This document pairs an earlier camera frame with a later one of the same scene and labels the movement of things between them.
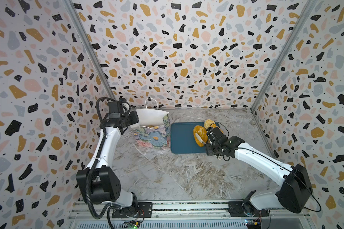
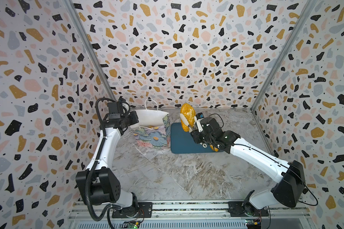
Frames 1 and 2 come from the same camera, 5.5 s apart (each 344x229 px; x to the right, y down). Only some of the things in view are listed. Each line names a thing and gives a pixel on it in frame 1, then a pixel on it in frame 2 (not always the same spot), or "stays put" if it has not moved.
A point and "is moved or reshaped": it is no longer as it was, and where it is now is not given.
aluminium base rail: x=177 y=214 stays put
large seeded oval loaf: x=200 y=135 is moved or reshaped
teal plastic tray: x=182 y=139 stays put
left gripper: x=134 y=115 stays put
